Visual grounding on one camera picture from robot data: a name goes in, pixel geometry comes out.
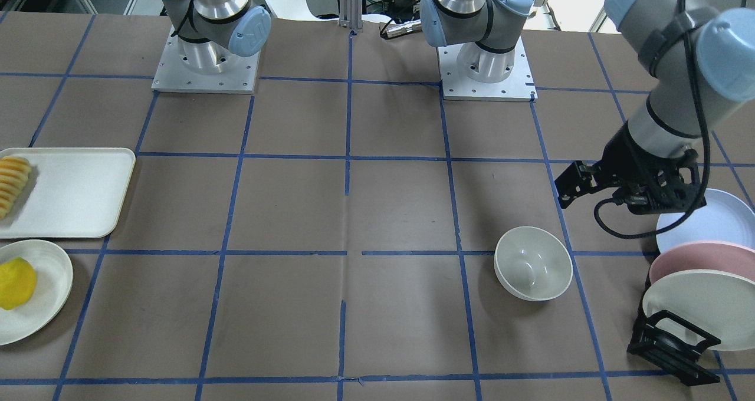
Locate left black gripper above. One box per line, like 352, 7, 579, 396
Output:
554, 124, 706, 215

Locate white bowl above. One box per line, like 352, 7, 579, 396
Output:
494, 226, 574, 302

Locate yellow lemon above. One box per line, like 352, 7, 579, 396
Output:
1, 257, 37, 311

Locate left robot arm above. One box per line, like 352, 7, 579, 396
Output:
419, 0, 753, 215

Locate blue plate in rack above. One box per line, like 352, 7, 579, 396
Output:
655, 188, 754, 252

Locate black dish rack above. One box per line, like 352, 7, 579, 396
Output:
626, 308, 721, 387

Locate pink plate in rack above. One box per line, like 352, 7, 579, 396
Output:
649, 241, 754, 283

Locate cream plate in rack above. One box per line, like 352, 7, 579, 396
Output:
642, 269, 754, 351

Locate white rectangular tray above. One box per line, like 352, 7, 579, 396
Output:
1, 147, 136, 239

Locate cream round plate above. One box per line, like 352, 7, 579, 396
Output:
1, 239, 74, 346

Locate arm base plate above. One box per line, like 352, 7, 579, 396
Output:
437, 38, 539, 102
152, 35, 261, 94

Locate black cables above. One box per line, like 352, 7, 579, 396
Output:
593, 0, 750, 239

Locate aluminium frame post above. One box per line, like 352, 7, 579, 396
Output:
338, 0, 362, 34

